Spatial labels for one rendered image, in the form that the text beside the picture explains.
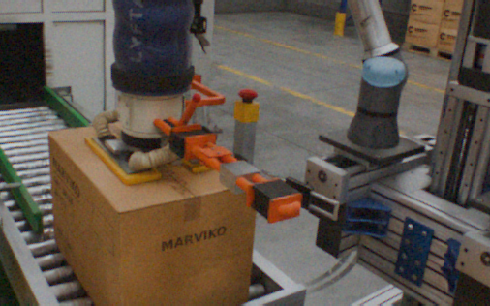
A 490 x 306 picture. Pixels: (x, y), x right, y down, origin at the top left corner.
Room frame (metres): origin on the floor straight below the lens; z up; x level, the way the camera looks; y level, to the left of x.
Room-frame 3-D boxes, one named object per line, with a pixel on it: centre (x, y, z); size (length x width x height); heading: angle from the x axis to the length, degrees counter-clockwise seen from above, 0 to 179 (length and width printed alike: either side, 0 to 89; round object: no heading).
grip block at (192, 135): (1.29, 0.12, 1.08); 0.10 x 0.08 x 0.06; 124
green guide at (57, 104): (2.59, 0.72, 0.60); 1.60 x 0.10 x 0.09; 35
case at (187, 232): (1.50, 0.28, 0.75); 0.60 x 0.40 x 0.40; 35
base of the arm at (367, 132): (1.52, -0.38, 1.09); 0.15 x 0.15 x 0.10
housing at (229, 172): (1.11, 0.00, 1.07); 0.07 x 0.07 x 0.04; 34
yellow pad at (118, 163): (1.44, 0.34, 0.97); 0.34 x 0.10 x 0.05; 34
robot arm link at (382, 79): (1.53, -0.38, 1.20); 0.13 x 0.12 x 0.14; 160
